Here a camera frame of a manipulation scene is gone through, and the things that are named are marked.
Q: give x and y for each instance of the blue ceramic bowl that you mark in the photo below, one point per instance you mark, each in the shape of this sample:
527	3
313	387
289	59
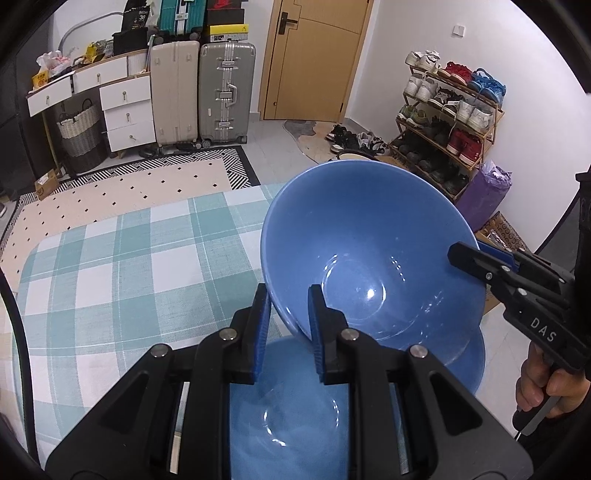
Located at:
286	415
364	240

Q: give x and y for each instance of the white drawer desk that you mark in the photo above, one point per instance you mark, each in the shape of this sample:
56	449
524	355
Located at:
127	120

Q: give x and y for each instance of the black red shoe box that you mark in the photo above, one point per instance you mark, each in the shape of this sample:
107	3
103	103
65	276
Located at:
224	5

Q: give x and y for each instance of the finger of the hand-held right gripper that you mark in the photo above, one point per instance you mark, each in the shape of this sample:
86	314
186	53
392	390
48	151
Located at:
480	267
498	256

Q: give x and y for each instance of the black fabric bag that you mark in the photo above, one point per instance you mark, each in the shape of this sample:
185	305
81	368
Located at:
130	42

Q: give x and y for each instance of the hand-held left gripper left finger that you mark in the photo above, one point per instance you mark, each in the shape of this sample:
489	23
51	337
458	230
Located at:
261	332

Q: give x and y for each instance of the round cream tray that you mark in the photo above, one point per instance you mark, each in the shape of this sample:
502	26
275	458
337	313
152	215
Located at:
351	156

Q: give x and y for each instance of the group of assorted shoes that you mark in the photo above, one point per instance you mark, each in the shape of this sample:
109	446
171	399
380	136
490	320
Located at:
461	143

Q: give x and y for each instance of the black printed box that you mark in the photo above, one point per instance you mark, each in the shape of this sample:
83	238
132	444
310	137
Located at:
135	18

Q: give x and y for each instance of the pile of dark sandals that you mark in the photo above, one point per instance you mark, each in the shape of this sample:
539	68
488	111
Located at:
360	141

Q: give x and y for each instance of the beige suitcase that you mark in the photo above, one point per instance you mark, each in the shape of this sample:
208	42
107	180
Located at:
175	92

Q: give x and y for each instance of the white light switch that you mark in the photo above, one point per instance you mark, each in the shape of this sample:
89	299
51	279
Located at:
458	30

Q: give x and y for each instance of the silver suitcase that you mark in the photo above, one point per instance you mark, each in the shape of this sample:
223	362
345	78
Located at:
226	92

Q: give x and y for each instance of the wooden door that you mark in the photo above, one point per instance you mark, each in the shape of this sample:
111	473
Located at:
314	60

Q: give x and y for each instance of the person's right hand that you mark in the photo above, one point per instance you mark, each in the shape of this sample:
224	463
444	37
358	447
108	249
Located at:
575	390

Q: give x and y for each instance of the beige diamond pattern rug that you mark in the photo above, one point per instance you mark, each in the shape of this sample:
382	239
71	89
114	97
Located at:
138	184

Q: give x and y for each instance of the brown patterned box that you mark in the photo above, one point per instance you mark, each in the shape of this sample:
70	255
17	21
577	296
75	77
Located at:
505	233

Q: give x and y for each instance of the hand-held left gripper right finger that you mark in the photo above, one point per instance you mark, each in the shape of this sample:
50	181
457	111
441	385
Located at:
317	337

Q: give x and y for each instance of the woven laundry basket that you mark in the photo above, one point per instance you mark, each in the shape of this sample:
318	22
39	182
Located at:
81	138

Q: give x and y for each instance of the person's right forearm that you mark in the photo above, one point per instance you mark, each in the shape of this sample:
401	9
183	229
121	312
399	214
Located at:
563	447

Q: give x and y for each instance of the grey metal arch frame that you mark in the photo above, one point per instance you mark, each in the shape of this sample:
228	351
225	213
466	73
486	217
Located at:
74	30

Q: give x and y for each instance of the brown grey door mat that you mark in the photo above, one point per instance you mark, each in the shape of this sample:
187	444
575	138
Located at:
309	138

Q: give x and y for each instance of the white plastic bag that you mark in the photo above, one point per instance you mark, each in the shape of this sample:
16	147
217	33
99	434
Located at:
55	62

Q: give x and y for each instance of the yellow snack packets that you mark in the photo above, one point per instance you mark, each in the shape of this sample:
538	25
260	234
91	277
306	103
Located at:
98	51

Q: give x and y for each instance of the teal suitcase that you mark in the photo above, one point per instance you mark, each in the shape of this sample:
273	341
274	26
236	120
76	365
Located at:
180	18

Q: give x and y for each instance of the yellow black shoe box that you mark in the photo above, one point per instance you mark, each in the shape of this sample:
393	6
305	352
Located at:
228	33

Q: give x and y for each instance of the wooden shoe rack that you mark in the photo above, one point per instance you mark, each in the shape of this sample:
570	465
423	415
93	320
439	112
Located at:
401	115

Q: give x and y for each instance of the small cardboard box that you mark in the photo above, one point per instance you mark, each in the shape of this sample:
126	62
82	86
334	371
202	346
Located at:
48	184

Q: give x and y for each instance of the purple bag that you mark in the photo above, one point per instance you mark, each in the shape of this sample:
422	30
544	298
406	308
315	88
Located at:
485	198

